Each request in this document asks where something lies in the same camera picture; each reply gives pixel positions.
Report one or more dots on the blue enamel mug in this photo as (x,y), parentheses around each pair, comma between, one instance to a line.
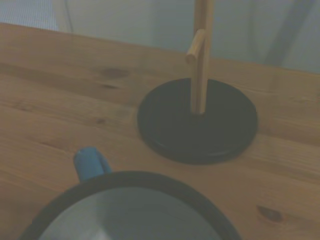
(140,212)

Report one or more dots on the wooden mug tree black base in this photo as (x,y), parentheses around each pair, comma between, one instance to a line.
(200,140)

